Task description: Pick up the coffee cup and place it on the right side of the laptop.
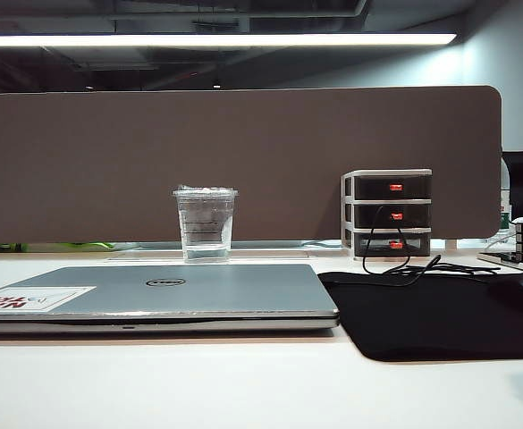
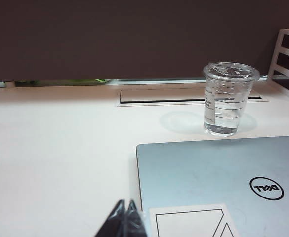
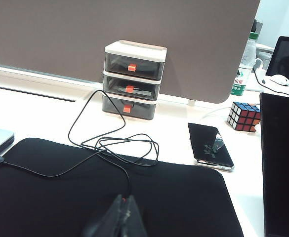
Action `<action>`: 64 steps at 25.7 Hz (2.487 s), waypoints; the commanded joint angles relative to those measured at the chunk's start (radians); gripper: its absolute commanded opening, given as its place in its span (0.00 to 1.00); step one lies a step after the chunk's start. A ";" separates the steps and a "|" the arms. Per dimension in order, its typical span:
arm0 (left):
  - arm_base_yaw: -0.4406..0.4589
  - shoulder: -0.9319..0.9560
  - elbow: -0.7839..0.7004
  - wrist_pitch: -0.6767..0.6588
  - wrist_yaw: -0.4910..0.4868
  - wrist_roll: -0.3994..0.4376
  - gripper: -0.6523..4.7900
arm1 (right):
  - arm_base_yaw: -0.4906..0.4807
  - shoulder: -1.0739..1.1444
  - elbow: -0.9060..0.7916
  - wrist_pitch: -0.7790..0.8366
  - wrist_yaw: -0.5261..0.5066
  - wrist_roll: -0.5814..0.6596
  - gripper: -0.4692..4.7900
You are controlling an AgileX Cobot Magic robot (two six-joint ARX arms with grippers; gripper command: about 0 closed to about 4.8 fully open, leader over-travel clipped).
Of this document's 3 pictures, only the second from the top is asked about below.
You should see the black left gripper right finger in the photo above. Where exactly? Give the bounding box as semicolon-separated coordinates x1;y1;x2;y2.
125;199;149;237

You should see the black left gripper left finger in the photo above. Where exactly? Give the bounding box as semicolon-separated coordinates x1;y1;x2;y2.
93;199;126;237

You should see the clear plastic cup with lid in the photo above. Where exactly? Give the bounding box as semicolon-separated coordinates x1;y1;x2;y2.
203;61;260;138

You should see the silver Dell laptop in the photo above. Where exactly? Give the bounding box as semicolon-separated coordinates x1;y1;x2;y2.
136;135;289;237

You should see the white sticker with red letters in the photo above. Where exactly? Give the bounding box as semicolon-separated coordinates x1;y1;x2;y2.
148;202;240;237

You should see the brown desk divider panel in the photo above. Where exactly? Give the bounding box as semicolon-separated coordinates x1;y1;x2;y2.
0;0;289;82

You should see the white black drawer organizer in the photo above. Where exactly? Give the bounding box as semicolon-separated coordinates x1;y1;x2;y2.
267;28;289;104

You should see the white desk cable slot cover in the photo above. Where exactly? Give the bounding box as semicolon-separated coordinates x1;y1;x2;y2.
116;86;269;107

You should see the silver divider base rail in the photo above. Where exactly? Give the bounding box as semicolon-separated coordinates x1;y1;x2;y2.
106;75;268;86

